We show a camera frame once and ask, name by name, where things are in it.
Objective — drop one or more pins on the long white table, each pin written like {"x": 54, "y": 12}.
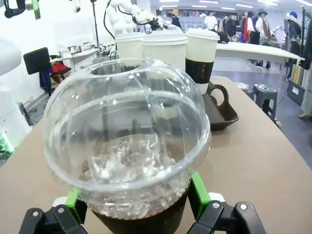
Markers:
{"x": 256, "y": 52}

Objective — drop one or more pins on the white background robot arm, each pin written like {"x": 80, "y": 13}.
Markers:
{"x": 119, "y": 19}

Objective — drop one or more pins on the red cloth bag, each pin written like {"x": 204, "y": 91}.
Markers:
{"x": 58, "y": 69}

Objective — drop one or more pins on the dark storage bin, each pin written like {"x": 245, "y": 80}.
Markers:
{"x": 295, "y": 91}

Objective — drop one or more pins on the clear dome-lid iced coffee cup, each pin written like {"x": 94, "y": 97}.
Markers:
{"x": 122, "y": 122}

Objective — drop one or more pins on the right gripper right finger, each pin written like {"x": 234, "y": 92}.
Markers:
{"x": 202, "y": 195}

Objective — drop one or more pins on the grey metal stool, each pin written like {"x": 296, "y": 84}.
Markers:
{"x": 264, "y": 90}

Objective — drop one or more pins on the mannequin red white clothes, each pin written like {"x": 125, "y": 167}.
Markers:
{"x": 247, "y": 26}

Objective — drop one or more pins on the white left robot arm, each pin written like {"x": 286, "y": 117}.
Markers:
{"x": 9, "y": 97}

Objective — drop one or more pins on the mannequin in dark coat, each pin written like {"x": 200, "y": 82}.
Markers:
{"x": 307, "y": 73}

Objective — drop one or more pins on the mannequin hat brown vest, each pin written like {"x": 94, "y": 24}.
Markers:
{"x": 263, "y": 26}

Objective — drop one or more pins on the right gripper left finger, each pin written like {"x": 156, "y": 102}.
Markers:
{"x": 75, "y": 204}

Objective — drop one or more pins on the white cluttered desk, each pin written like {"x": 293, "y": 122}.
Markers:
{"x": 73, "y": 54}

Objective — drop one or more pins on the black cap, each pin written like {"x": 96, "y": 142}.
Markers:
{"x": 223, "y": 36}

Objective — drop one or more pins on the white paper cup black sleeve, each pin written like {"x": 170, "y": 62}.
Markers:
{"x": 200, "y": 53}
{"x": 128, "y": 46}
{"x": 163, "y": 48}

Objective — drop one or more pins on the person in white t-shirt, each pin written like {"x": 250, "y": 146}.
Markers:
{"x": 210, "y": 20}

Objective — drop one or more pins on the finger of the green-tipped left gripper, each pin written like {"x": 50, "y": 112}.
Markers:
{"x": 36, "y": 9}

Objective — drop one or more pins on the black office chair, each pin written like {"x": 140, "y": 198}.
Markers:
{"x": 36, "y": 61}

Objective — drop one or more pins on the black thin stand pole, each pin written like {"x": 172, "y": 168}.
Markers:
{"x": 95, "y": 24}

